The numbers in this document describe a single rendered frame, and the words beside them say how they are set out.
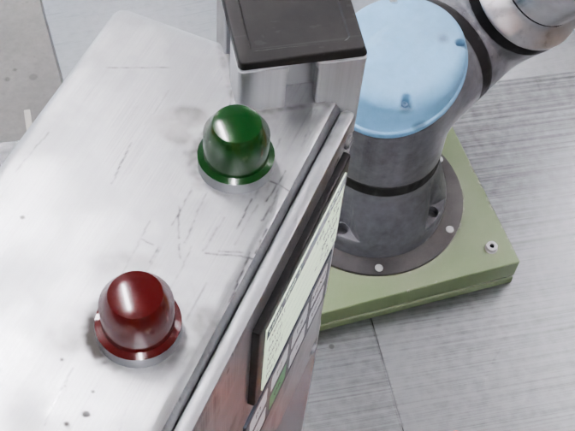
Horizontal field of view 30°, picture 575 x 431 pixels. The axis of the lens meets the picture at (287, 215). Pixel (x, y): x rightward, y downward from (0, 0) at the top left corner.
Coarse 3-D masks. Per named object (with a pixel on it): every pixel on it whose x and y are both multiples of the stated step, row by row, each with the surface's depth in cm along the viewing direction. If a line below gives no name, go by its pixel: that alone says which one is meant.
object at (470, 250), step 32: (448, 160) 114; (448, 192) 111; (480, 192) 111; (448, 224) 109; (480, 224) 109; (352, 256) 106; (416, 256) 106; (448, 256) 107; (480, 256) 107; (512, 256) 107; (352, 288) 104; (384, 288) 105; (416, 288) 105; (448, 288) 107; (480, 288) 109; (352, 320) 106
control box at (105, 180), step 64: (128, 64) 38; (192, 64) 39; (64, 128) 37; (128, 128) 37; (192, 128) 37; (320, 128) 37; (0, 192) 35; (64, 192) 35; (128, 192) 35; (192, 192) 35; (256, 192) 36; (320, 192) 37; (0, 256) 34; (64, 256) 34; (128, 256) 34; (192, 256) 34; (256, 256) 34; (0, 320) 32; (64, 320) 32; (192, 320) 33; (256, 320) 35; (320, 320) 51; (0, 384) 31; (64, 384) 31; (128, 384) 31; (192, 384) 32
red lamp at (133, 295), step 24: (120, 288) 31; (144, 288) 31; (168, 288) 31; (120, 312) 30; (144, 312) 30; (168, 312) 31; (96, 336) 32; (120, 336) 31; (144, 336) 31; (168, 336) 32; (120, 360) 31; (144, 360) 31
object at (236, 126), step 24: (216, 120) 34; (240, 120) 34; (264, 120) 35; (216, 144) 34; (240, 144) 34; (264, 144) 35; (216, 168) 35; (240, 168) 35; (264, 168) 35; (240, 192) 35
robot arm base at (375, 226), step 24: (360, 192) 101; (384, 192) 100; (408, 192) 101; (432, 192) 105; (360, 216) 102; (384, 216) 102; (408, 216) 103; (432, 216) 108; (336, 240) 105; (360, 240) 104; (384, 240) 104; (408, 240) 105
